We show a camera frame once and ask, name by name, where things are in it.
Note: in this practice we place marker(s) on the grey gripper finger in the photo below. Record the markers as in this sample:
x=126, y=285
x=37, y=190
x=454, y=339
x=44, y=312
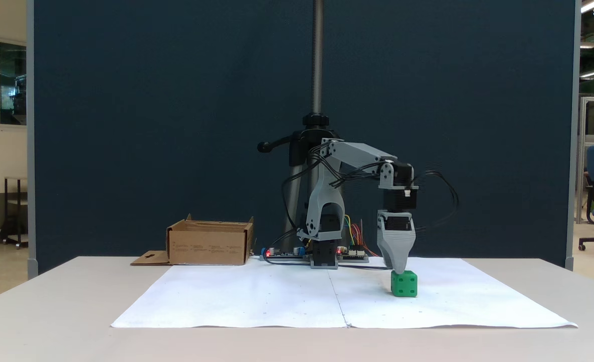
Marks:
x=397, y=251

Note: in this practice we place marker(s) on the green die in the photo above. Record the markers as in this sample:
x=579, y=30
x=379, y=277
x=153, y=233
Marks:
x=404, y=284

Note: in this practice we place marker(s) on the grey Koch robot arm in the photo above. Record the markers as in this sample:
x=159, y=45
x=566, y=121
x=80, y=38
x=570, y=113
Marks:
x=360, y=153

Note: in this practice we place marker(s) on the circuit board with white connectors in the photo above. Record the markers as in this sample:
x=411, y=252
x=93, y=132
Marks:
x=353, y=256

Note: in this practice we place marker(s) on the circuit board with blue capacitors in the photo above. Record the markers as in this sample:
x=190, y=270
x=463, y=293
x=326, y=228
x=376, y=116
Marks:
x=282, y=255

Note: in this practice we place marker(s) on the white paper sheet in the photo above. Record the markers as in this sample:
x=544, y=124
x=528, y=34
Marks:
x=252, y=301

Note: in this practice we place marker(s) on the black stand with metal column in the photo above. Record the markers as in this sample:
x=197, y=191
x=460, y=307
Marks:
x=317, y=50

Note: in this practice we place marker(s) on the brown cardboard box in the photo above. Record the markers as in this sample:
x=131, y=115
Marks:
x=206, y=249

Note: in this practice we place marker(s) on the dark blue partition panel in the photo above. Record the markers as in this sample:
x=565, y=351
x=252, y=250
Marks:
x=126, y=100

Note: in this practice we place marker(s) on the black wheeled cart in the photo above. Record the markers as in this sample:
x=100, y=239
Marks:
x=6, y=201

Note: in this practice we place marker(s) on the framed wall window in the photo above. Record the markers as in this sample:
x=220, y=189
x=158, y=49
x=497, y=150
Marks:
x=13, y=75

